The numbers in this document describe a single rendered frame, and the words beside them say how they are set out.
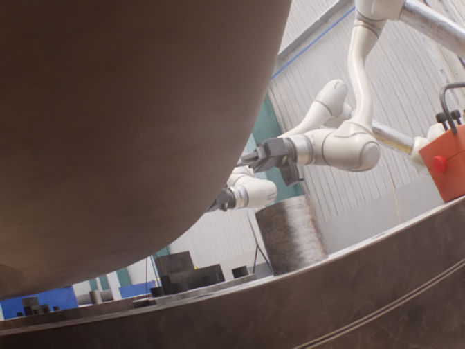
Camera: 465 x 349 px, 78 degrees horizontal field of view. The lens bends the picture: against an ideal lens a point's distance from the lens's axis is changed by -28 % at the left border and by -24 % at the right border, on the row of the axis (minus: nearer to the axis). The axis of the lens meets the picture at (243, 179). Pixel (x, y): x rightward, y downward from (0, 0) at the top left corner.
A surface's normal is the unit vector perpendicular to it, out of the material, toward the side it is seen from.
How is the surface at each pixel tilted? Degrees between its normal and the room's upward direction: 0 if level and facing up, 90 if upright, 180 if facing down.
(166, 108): 180
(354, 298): 90
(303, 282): 90
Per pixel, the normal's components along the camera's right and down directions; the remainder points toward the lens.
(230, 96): 0.29, 0.93
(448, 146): -0.90, 0.34
